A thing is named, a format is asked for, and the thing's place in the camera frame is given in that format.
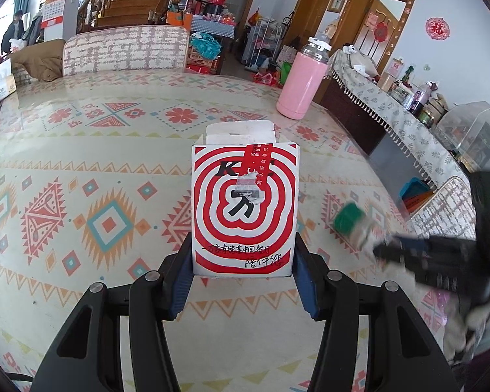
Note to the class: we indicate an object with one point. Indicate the red shopping basket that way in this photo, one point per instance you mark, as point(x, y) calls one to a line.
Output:
point(266, 78)

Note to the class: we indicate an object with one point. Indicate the brown coat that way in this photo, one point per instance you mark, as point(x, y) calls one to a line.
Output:
point(39, 61)

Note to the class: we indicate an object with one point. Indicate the teal bag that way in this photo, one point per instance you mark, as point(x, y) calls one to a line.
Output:
point(204, 45)

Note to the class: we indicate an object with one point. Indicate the wooden door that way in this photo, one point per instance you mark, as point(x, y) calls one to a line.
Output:
point(314, 12)
point(382, 24)

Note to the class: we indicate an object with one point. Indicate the small desk calendar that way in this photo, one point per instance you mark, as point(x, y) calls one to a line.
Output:
point(397, 66)

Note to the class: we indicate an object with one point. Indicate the green block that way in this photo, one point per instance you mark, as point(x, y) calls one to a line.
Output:
point(350, 218)

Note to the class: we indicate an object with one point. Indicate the dark wooden sideboard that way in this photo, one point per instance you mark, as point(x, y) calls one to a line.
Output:
point(351, 118)

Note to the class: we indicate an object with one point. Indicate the person's right hand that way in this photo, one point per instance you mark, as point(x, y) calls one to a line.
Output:
point(469, 326)

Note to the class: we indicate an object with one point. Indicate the green bag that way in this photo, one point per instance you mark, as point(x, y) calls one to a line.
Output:
point(286, 70)

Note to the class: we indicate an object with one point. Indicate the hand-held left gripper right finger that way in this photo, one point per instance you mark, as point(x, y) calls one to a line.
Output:
point(306, 290)

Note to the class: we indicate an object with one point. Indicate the checkered cloth side table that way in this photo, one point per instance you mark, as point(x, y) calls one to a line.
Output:
point(212, 24)

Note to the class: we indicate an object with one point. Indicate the patterned chair back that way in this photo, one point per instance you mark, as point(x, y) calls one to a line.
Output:
point(122, 51)

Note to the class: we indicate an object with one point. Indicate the tissue box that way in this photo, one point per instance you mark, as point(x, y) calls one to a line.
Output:
point(0, 83)

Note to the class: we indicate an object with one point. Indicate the red door ornament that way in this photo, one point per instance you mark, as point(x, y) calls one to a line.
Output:
point(377, 28)

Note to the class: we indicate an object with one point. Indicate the red wall calendar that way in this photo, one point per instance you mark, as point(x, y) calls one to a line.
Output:
point(55, 4)

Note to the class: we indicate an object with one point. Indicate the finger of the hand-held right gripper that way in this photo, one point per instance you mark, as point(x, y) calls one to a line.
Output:
point(428, 255)

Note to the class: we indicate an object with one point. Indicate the pink thermos bottle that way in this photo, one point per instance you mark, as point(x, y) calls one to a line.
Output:
point(302, 81)

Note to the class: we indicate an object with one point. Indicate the red white paper box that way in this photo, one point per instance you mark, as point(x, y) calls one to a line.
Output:
point(245, 212)

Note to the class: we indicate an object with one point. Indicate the chair with patterned cushion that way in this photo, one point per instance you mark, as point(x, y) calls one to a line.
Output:
point(445, 208)

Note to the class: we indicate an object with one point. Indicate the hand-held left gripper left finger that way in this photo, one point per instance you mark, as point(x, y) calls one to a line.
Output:
point(180, 290)

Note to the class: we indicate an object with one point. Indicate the teal orange basket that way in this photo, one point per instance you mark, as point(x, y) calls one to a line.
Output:
point(416, 194)

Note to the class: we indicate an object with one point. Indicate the white plush toy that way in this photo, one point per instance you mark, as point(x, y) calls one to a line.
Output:
point(352, 49)

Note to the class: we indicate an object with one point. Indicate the leaf print sideboard cloth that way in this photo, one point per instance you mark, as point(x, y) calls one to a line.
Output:
point(392, 118)

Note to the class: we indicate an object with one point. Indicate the red paper-cut wall decoration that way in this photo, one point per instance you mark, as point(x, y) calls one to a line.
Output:
point(436, 28)

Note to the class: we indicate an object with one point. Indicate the mesh food cover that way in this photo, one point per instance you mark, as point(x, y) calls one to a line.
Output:
point(469, 130)

